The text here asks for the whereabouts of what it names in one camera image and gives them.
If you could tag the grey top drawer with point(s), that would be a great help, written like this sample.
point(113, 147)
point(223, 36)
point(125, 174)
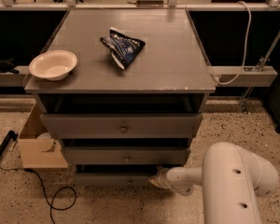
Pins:
point(77, 126)

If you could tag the blue crumpled chip bag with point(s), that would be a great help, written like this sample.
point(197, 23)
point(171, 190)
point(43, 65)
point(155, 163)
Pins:
point(123, 48)

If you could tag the grey bottom drawer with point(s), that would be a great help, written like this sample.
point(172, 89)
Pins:
point(114, 175)

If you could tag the black object on rail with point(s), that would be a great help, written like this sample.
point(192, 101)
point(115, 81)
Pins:
point(8, 66)

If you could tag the black pole on floor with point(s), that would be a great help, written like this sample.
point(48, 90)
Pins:
point(11, 136)

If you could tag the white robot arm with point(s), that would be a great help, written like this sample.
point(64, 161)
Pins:
point(232, 179)

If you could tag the grey wooden drawer cabinet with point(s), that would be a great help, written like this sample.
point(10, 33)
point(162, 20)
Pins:
point(168, 76)

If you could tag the white bowl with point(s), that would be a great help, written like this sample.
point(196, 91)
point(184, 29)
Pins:
point(53, 65)

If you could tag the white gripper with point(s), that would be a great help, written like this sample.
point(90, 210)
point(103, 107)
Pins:
point(166, 177)

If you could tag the grey middle drawer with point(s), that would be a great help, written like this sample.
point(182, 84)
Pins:
point(126, 155)

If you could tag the cardboard box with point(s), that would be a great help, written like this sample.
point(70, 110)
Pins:
point(39, 150)

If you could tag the grey drawer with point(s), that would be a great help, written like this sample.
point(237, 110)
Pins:
point(114, 175)
point(77, 126)
point(126, 155)

